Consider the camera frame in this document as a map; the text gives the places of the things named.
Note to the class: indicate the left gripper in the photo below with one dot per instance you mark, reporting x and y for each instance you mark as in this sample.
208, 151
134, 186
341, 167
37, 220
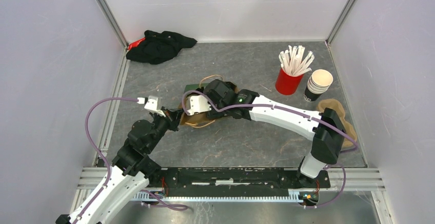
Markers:
172, 117

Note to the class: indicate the green paper bag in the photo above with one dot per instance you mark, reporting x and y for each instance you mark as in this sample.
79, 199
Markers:
201, 114

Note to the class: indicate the stack of paper cups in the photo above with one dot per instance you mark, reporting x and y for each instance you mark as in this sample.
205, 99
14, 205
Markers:
317, 84

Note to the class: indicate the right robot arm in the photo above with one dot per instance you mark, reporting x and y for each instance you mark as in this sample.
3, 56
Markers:
323, 128

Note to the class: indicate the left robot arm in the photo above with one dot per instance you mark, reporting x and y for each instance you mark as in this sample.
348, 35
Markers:
130, 172

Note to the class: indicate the black cloth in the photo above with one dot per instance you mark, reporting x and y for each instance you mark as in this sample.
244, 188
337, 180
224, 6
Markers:
158, 48

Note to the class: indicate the red object behind bag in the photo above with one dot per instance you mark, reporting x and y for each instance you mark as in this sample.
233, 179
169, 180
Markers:
135, 43

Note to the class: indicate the red cup holder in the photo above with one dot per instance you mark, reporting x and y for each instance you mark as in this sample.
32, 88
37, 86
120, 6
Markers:
286, 84

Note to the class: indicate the brown cardboard cup carrier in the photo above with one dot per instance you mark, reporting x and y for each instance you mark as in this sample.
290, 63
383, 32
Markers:
338, 107

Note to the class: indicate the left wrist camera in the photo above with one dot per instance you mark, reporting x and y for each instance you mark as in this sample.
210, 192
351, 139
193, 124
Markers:
152, 105

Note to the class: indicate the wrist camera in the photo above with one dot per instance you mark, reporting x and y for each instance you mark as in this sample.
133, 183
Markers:
197, 104
152, 105

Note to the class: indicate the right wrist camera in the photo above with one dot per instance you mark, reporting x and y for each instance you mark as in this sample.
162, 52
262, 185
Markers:
197, 104

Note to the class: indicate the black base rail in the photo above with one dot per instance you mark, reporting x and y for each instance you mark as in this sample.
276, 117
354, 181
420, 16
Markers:
234, 182

